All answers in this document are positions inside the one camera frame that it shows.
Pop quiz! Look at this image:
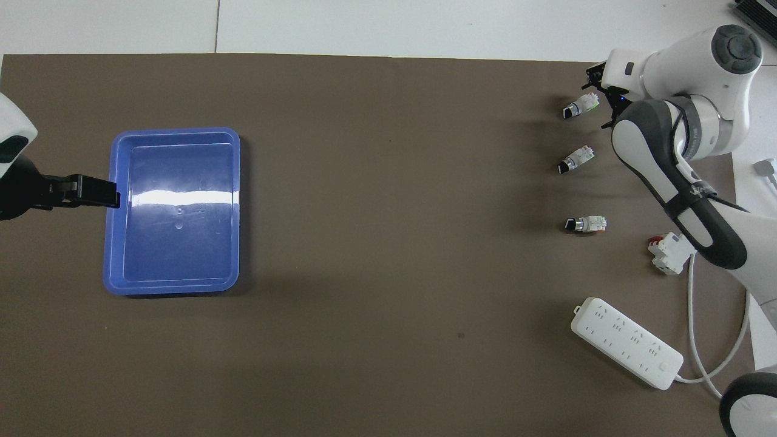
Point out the white power cable with plug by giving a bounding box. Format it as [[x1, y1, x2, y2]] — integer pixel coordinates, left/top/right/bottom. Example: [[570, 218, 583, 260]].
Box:
[[673, 158, 777, 401]]

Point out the white circuit breaker red lever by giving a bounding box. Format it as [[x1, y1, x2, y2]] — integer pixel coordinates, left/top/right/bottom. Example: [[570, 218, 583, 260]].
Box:
[[647, 232, 697, 276]]

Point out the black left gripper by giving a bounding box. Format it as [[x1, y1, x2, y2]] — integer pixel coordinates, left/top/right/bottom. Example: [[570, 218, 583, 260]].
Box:
[[0, 155, 121, 220]]

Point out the blue plastic tray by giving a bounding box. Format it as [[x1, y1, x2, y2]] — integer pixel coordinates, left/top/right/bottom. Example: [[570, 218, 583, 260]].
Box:
[[102, 126, 242, 296]]

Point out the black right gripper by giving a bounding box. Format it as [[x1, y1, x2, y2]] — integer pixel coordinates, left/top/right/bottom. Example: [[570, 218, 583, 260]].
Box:
[[586, 61, 629, 130]]

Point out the brown paper mat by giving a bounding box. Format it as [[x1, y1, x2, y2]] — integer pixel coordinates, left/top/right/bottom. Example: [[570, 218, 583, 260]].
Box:
[[0, 53, 759, 437]]

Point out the grey device corner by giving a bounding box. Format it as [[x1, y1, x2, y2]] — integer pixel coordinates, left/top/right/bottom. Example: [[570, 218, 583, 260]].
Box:
[[731, 0, 777, 28]]

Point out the switch with green base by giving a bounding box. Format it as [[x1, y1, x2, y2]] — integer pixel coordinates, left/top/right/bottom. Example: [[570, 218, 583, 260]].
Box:
[[565, 215, 609, 234]]

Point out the switch with orange base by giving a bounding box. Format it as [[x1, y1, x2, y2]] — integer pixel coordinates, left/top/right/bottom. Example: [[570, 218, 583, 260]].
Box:
[[562, 92, 602, 120], [557, 146, 595, 175]]

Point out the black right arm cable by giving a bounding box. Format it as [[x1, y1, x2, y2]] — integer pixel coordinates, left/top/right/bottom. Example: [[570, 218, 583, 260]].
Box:
[[671, 109, 752, 213]]

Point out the white power strip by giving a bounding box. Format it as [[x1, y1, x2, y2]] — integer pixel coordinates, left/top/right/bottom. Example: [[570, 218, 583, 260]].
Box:
[[571, 296, 685, 390]]

